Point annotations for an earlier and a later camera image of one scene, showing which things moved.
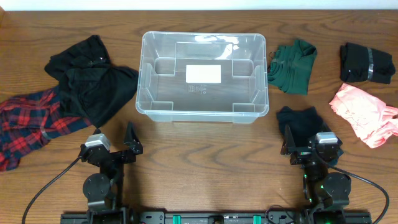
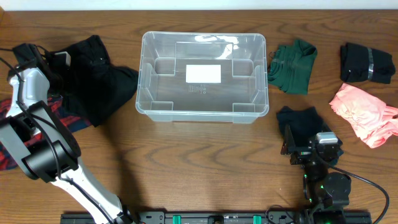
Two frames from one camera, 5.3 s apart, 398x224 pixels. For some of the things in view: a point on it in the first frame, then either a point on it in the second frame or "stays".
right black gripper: [289, 147] stays
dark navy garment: [304, 125] stays
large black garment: [90, 85] stays
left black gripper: [117, 155] to [42, 63]
